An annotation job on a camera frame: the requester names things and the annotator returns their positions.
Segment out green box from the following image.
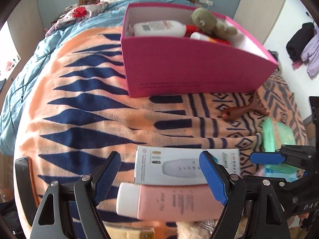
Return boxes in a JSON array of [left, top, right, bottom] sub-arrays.
[[262, 117, 299, 181]]

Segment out pink tube white cap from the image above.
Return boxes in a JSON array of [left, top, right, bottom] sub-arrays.
[[116, 182, 223, 222]]

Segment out white product carton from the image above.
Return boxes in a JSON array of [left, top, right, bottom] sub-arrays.
[[134, 145, 241, 186]]

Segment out brown wooden back scratcher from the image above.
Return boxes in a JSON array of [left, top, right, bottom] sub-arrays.
[[221, 92, 269, 122]]

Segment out orange navy patterned blanket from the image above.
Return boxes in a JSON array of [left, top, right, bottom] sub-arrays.
[[12, 26, 308, 239]]

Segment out lilac hanging jacket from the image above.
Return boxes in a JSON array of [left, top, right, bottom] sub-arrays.
[[301, 25, 319, 78]]

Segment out black hanging jacket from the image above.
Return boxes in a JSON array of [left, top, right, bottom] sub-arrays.
[[286, 22, 315, 63]]

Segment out pink storage box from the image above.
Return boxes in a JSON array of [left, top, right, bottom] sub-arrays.
[[121, 3, 277, 98]]

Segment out green plush turtle toy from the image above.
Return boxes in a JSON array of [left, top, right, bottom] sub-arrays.
[[190, 8, 238, 40]]

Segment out orange sunscreen tube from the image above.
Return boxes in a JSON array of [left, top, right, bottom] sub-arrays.
[[190, 32, 217, 43]]

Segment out red plastic toy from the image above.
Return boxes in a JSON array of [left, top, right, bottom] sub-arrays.
[[184, 25, 231, 45]]

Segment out white lotion bottle red cap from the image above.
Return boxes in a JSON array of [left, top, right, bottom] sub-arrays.
[[133, 20, 187, 37]]

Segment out light blue duvet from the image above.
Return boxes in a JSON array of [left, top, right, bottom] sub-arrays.
[[1, 0, 194, 156]]

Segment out floral white red blanket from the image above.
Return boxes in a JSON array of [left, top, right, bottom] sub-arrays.
[[45, 2, 109, 37]]

